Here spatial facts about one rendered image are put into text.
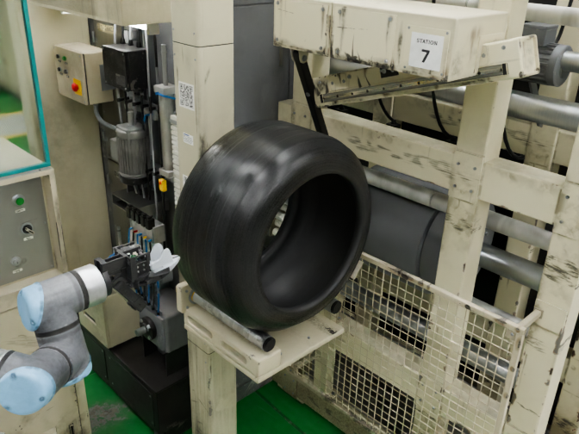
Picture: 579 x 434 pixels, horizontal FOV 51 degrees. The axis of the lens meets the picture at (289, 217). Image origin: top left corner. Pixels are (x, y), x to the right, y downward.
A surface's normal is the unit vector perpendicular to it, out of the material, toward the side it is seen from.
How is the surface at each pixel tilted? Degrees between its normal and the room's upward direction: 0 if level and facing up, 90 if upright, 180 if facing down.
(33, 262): 90
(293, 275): 28
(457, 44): 90
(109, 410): 0
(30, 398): 76
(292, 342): 0
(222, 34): 90
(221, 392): 90
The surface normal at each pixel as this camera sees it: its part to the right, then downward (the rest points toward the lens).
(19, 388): 0.02, 0.20
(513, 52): -0.72, 0.28
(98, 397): 0.03, -0.90
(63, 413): 0.70, 0.33
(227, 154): -0.37, -0.60
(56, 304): 0.66, -0.01
